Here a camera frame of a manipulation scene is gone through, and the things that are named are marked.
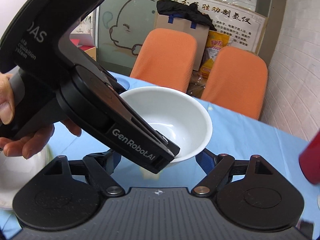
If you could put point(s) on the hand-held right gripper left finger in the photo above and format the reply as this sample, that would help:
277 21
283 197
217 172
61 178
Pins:
117 163

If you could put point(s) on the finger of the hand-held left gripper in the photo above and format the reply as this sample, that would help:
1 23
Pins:
140 120

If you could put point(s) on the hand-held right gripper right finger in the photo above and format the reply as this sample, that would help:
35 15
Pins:
203 160

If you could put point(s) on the plain white bowl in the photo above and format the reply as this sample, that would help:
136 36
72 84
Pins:
185 120

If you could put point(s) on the person's left hand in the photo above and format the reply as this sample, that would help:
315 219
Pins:
27 145

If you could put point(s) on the blue cartoon printed tablecloth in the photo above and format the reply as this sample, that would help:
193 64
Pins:
250 140

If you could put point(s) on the orange chair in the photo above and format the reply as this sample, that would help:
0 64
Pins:
165 60
235 85

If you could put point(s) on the clear plastic bag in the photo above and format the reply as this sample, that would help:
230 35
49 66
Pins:
197 85

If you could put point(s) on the frosted glass panel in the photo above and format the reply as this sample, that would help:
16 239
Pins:
125 12

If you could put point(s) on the white floral plate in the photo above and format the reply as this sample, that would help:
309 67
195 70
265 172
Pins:
17 177

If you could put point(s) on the brown paper bag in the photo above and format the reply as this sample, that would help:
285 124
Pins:
180 25

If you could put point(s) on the red thermos jug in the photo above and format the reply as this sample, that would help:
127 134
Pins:
311 160

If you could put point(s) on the yellow snack packet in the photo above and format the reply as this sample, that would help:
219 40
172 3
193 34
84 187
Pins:
216 42

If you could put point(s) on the black cloth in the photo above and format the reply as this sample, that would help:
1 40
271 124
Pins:
180 7

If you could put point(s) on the white text wall poster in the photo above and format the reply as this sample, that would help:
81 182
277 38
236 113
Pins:
240 22

